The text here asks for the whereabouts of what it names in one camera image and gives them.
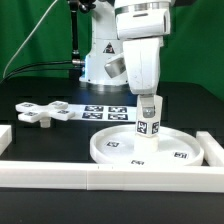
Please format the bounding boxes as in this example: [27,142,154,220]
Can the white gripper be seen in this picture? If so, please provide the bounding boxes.
[123,37,161,118]

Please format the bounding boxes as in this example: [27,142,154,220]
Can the white front fence bar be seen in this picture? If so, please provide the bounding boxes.
[0,161,224,193]

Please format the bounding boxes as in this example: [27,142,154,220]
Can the grey cable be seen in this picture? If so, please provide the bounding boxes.
[2,0,59,79]

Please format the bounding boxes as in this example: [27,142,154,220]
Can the white fence bar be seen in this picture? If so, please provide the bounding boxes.
[0,161,224,193]
[0,125,12,155]
[196,131,224,167]

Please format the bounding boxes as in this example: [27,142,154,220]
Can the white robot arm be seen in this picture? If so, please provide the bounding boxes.
[80,0,176,119]

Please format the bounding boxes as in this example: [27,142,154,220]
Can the white cross-shaped table base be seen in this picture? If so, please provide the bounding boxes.
[15,101,75,128]

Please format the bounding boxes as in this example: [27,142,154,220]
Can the white marker sheet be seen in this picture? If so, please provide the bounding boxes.
[68,104,136,122]

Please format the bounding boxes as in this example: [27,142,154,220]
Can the white round table top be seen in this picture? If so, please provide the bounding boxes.
[90,124,204,167]

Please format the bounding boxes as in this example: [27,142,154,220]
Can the white right fence bar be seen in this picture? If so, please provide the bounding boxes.
[196,131,224,167]

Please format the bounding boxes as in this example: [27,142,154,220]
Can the white left fence bar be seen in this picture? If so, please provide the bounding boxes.
[0,125,12,155]

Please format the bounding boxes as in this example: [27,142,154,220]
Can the black cable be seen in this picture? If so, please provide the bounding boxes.
[0,59,75,84]

